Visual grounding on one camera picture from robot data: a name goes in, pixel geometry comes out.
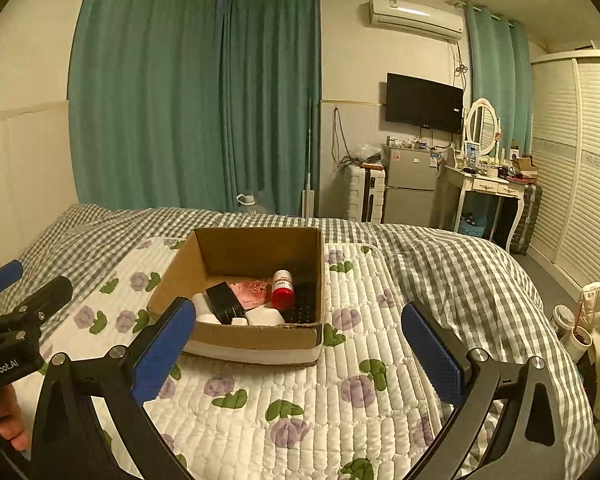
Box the white square charger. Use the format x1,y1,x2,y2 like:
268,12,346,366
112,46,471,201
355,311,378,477
245,306,285,327

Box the black rectangular charger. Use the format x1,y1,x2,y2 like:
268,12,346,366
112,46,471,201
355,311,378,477
205,282,245,325

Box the white louvered wardrobe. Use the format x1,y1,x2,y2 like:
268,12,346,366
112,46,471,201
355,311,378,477
527,50,600,287

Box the wide green curtain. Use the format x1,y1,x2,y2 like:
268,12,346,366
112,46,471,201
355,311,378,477
67,0,227,211

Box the person's left hand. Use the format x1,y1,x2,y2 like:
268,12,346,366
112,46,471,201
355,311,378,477
0,384,32,454

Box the clear water jug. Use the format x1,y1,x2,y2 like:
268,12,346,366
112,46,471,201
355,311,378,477
236,191,276,214

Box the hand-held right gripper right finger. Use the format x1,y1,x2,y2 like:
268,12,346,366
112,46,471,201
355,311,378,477
401,302,566,480

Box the blue basket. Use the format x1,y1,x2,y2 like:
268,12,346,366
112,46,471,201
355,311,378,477
457,214,489,237

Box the white lidded cup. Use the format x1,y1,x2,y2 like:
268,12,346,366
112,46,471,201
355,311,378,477
552,305,576,337

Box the brown box on table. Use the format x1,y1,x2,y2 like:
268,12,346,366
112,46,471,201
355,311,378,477
511,156,539,177

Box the pink card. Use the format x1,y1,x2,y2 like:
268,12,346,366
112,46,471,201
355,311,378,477
230,280,273,311

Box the white bottle with red cap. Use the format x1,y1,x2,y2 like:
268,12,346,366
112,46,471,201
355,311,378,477
271,269,296,311

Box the cardboard box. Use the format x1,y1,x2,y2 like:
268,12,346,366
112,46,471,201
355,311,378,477
146,226,326,366

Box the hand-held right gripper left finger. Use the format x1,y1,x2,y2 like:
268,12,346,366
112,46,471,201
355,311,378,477
30,297,197,480

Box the white dressing table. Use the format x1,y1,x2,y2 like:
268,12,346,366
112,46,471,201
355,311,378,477
442,162,528,253

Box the white suitcase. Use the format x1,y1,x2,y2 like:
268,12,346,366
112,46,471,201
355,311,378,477
349,164,386,224

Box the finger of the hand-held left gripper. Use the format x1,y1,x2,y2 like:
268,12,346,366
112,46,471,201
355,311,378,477
0,260,24,301
0,276,74,336

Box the white cylindrical plug adapter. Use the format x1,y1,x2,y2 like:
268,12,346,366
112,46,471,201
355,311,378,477
191,294,220,324

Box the white cup with red contents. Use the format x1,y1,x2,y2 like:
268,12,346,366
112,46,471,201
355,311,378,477
562,327,594,362

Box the white flat mop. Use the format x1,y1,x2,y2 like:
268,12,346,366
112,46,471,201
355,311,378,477
300,99,319,219

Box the black wall television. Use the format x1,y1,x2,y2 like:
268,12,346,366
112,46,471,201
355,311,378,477
386,73,465,134

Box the narrow green curtain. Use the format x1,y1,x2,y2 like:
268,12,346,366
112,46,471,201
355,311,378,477
220,0,324,217

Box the green curtain beside wardrobe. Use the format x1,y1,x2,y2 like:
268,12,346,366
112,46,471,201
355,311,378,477
464,2,532,153

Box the hanging wall cables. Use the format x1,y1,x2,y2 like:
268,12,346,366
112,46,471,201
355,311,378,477
332,107,354,166

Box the silver small fridge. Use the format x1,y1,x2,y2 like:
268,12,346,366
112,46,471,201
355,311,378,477
382,145,440,226

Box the white oval mirror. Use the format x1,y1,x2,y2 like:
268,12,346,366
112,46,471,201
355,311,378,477
465,98,499,156

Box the black textured pad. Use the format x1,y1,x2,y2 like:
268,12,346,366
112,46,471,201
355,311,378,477
284,280,317,324

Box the white floral quilted mat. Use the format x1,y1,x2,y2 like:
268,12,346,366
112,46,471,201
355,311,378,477
10,237,456,480

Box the dark suitcase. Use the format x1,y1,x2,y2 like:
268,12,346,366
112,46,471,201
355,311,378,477
510,182,543,256

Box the white air conditioner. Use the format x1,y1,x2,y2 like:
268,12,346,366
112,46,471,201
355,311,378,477
367,0,465,42

